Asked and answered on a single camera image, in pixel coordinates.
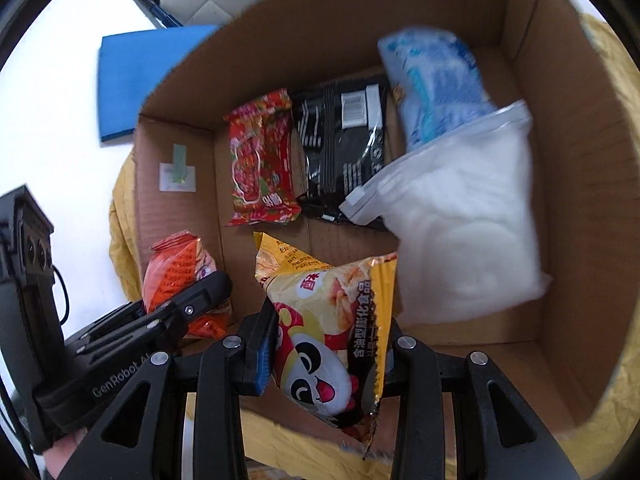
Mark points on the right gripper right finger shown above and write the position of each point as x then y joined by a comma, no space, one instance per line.
420,438

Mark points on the light blue tissue pack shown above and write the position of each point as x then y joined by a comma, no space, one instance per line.
436,84

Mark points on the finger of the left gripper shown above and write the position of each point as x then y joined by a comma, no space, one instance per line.
200,309
110,322

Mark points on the blue foam mat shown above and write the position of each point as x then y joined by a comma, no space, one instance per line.
131,65

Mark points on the white zip bag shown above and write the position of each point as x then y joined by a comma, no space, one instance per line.
461,208

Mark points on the black snack packet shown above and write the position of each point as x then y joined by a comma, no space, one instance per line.
341,129

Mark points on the orange snack packet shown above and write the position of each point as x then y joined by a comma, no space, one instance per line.
177,262

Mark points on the yellow panda snack packet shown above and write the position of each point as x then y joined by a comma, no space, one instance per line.
333,331

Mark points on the yellow tablecloth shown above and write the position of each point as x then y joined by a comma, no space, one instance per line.
125,239

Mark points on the red snack packet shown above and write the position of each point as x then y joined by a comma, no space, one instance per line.
261,167

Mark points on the open cardboard box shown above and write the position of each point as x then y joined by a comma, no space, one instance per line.
561,350

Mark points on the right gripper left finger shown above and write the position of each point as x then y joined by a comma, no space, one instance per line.
239,365

